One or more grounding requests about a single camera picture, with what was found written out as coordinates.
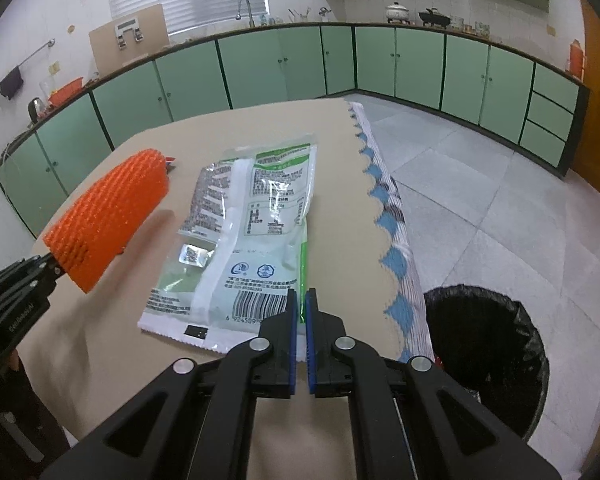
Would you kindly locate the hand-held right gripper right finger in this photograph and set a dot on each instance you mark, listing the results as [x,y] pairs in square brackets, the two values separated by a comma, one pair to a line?
[311,345]

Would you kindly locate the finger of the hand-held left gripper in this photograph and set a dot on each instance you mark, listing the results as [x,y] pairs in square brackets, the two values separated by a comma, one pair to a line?
[40,282]
[20,266]

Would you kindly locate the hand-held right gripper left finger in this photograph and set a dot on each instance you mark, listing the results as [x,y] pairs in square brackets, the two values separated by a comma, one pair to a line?
[291,345]

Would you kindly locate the orange foam net sleeve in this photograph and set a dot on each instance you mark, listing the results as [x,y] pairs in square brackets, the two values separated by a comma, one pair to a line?
[105,210]

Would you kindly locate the green and white plastic package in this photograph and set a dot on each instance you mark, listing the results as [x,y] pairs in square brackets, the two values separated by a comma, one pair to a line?
[240,220]

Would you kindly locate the black lined trash bin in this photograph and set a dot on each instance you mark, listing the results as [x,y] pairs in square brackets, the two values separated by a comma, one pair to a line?
[480,320]

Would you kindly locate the thin green packet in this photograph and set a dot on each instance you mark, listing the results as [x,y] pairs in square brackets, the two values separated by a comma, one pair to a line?
[303,270]

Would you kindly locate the person's dark clothing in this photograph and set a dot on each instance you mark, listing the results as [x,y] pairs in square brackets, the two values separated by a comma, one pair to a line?
[40,410]

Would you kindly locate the striped blue white tablecloth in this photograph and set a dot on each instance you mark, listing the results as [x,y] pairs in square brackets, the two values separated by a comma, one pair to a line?
[395,220]

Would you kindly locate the metal electric kettle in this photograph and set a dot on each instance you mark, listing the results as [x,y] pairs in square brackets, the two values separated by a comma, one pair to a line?
[37,109]

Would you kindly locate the dark red wrapper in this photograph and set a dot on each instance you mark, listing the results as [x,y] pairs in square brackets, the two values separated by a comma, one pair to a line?
[170,164]

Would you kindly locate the orange plastic basin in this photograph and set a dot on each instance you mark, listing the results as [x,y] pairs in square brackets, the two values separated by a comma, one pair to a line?
[66,92]

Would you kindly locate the dark hanging towel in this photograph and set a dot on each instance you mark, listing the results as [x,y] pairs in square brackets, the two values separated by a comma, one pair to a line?
[11,82]

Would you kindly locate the metal towel bar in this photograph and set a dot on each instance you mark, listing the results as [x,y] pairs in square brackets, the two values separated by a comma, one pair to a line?
[32,55]

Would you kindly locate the beige scalloped table mat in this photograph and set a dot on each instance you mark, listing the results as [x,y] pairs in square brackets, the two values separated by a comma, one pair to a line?
[290,120]

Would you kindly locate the brown cardboard board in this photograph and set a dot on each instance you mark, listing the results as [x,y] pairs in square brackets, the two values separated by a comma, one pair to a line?
[105,55]

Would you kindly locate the green lower kitchen cabinets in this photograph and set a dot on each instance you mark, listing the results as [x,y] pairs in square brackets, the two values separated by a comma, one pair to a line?
[260,70]

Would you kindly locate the utensil holder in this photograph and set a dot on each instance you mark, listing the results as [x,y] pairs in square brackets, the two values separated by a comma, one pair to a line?
[298,15]

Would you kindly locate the small metal teapot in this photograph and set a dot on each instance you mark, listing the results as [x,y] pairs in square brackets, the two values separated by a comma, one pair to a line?
[323,12]

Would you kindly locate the metal kitchen faucet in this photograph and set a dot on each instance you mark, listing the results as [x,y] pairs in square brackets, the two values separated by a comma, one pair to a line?
[245,7]

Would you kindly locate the white cooking pot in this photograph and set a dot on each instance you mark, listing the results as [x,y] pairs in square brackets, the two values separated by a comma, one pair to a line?
[396,12]

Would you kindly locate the black wok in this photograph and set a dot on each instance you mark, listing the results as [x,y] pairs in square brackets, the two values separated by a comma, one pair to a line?
[434,17]

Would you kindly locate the cluster of glass jars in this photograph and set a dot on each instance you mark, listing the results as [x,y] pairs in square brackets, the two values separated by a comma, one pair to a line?
[470,25]

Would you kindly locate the orange thermos flask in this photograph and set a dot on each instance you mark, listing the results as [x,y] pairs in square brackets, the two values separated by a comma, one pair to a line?
[576,60]

